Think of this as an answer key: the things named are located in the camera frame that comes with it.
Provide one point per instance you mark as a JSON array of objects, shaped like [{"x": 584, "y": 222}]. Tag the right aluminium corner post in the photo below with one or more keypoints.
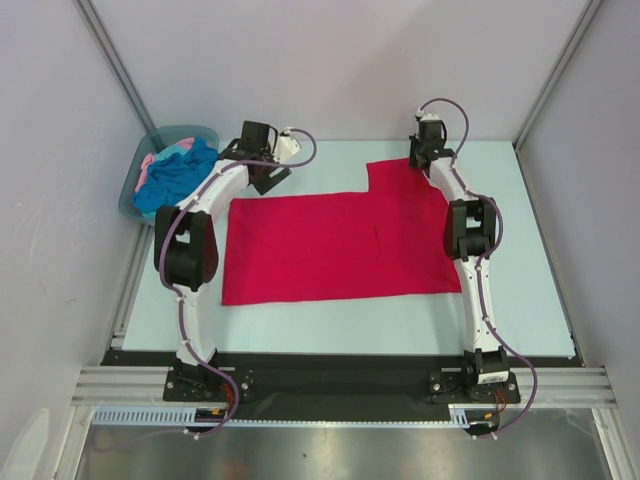
[{"x": 568, "y": 51}]

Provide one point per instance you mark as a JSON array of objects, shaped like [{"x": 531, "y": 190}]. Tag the slotted cable duct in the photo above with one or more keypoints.
[{"x": 202, "y": 419}]

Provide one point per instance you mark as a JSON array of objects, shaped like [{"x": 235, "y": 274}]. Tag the red t shirt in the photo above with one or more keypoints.
[{"x": 386, "y": 241}]

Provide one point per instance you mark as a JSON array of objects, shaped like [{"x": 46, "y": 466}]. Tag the blue t shirt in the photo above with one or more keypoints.
[{"x": 195, "y": 166}]

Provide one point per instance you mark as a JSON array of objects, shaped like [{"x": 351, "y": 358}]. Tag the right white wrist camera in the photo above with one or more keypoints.
[{"x": 427, "y": 118}]

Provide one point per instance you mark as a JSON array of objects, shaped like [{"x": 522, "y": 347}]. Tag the aluminium corner post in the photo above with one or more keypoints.
[
  {"x": 568, "y": 51},
  {"x": 108, "y": 49}
]

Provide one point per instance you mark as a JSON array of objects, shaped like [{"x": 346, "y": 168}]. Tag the pink t shirt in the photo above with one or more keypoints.
[{"x": 181, "y": 147}]

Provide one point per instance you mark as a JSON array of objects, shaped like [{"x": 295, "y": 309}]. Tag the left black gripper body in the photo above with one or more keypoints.
[{"x": 265, "y": 182}]

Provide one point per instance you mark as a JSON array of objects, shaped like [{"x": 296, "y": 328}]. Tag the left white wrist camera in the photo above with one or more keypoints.
[{"x": 286, "y": 146}]

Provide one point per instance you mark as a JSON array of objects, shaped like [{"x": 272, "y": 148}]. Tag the left aluminium corner post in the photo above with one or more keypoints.
[{"x": 108, "y": 49}]

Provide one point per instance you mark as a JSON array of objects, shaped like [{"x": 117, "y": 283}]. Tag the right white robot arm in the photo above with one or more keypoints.
[{"x": 469, "y": 235}]

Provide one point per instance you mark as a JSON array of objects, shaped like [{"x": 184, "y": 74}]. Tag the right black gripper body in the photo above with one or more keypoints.
[{"x": 431, "y": 153}]

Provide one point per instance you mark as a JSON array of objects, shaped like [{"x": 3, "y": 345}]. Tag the translucent blue plastic basket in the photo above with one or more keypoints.
[{"x": 152, "y": 143}]

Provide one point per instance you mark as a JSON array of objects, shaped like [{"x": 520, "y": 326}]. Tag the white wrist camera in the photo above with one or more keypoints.
[
  {"x": 427, "y": 118},
  {"x": 286, "y": 146}
]

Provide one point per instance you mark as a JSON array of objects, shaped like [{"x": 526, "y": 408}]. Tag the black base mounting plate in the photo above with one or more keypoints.
[{"x": 448, "y": 383}]

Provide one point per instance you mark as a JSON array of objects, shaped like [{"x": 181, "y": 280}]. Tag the aluminium front rail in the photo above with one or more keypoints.
[{"x": 553, "y": 387}]

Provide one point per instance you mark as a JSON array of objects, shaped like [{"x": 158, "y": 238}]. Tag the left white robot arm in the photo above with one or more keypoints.
[{"x": 186, "y": 254}]

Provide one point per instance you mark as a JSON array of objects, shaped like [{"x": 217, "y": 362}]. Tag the light teal t shirt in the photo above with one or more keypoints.
[{"x": 157, "y": 185}]

